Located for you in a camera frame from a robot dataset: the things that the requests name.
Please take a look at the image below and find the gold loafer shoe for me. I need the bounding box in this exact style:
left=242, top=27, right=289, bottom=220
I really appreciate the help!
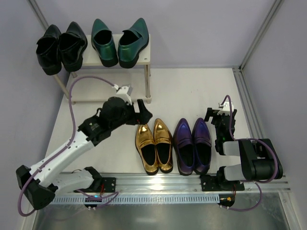
left=135, top=124, right=159, bottom=175
left=153, top=118, right=173, bottom=173

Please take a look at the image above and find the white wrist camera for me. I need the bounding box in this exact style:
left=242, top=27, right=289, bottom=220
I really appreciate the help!
left=217, top=102, right=232, bottom=116
left=112, top=84, right=133, bottom=105

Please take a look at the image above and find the left purple loafer shoe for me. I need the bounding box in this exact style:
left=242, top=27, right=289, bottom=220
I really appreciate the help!
left=173, top=118, right=195, bottom=176

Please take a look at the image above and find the grey slotted cable duct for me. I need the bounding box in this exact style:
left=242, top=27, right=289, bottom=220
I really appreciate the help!
left=51, top=194, right=220, bottom=205

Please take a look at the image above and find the right aluminium side rail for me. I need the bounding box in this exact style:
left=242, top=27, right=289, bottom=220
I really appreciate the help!
left=232, top=67, right=264, bottom=139

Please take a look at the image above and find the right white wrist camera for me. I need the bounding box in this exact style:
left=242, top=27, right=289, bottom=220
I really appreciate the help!
left=217, top=102, right=232, bottom=116

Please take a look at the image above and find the green loafer shoe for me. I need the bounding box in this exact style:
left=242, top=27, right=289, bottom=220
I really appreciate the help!
left=91, top=19, right=118, bottom=68
left=118, top=18, right=149, bottom=69

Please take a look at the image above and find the aluminium frame post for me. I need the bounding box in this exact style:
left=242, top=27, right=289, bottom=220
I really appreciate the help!
left=27, top=0, right=49, bottom=30
left=239, top=0, right=285, bottom=71

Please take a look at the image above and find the right aluminium frame post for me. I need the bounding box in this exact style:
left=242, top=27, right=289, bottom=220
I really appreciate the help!
left=239, top=0, right=285, bottom=71

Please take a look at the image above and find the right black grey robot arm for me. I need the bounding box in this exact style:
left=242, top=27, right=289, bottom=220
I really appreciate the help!
left=202, top=108, right=283, bottom=191

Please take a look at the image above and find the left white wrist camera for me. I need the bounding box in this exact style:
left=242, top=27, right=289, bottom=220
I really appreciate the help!
left=112, top=84, right=133, bottom=105

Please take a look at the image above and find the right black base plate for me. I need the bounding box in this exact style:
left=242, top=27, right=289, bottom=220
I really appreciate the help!
left=200, top=175, right=245, bottom=192

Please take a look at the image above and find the right purple loafer shoe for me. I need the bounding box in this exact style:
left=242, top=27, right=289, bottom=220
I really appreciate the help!
left=192, top=118, right=212, bottom=175

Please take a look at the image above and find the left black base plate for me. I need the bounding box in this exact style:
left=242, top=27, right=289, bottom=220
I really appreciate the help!
left=95, top=177, right=116, bottom=194

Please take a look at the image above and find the white two-tier shoe shelf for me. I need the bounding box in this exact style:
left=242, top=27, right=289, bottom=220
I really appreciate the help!
left=53, top=33, right=153, bottom=105

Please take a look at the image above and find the purple loafer shoe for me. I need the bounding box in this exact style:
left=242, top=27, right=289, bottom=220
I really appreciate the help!
left=173, top=118, right=195, bottom=176
left=192, top=118, right=212, bottom=175

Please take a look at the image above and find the aluminium mounting rail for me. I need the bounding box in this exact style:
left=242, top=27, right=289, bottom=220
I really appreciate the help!
left=28, top=172, right=291, bottom=195

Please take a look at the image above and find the black loafer shoe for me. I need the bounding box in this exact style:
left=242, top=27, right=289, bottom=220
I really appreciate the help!
left=35, top=24, right=62, bottom=76
left=59, top=22, right=88, bottom=72

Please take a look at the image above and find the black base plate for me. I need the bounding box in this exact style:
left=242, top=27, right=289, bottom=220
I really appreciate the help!
left=95, top=177, right=116, bottom=194
left=200, top=175, right=245, bottom=192

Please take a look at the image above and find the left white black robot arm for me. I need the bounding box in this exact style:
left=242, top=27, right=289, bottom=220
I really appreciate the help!
left=16, top=97, right=153, bottom=210

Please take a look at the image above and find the left aluminium frame post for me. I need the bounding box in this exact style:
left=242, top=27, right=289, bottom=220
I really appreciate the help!
left=27, top=0, right=49, bottom=30

